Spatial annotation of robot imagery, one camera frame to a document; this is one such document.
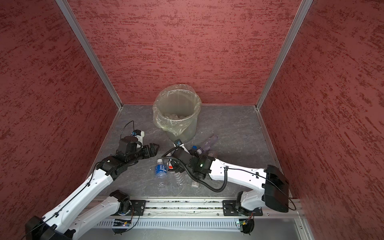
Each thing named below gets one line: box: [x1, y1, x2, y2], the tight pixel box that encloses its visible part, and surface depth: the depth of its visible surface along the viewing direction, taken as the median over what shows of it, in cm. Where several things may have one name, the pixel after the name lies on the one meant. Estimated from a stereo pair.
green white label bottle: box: [191, 181, 200, 188], surface depth 81 cm
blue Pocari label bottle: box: [155, 158, 168, 189], surface depth 84 cm
